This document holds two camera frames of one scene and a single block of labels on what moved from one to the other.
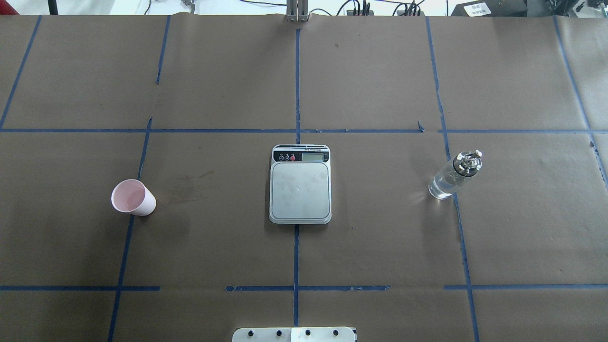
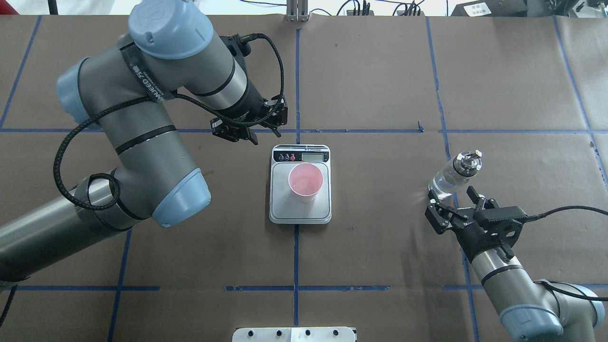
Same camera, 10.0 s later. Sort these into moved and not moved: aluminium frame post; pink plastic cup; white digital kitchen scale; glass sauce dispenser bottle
Moved: pink plastic cup
Not moved: glass sauce dispenser bottle; aluminium frame post; white digital kitchen scale
